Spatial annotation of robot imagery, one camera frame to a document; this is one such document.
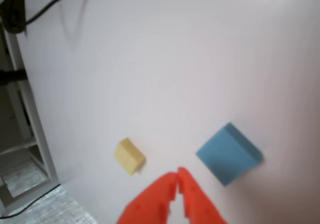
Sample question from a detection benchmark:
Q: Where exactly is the black horizontal bar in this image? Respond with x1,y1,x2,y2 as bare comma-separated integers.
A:
0,69,27,85

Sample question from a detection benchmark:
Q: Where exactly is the dark camera stand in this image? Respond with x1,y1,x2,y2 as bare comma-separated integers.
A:
0,0,28,34

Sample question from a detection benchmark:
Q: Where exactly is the blue foam cuboid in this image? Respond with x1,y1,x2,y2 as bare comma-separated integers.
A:
195,122,264,187

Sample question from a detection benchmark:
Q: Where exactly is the yellow foam cuboid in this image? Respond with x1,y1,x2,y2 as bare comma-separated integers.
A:
114,137,147,176

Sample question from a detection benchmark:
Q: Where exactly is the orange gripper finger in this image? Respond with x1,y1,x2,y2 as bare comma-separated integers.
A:
176,167,228,224

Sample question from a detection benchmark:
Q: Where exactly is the orange gripper finger with sticker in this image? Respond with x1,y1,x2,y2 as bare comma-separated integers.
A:
116,171,180,224

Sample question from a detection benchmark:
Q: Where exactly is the thick black cable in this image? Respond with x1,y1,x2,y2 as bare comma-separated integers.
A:
24,0,85,26

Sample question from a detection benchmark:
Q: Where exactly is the white shelf frame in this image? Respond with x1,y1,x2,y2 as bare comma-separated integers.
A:
0,28,61,217

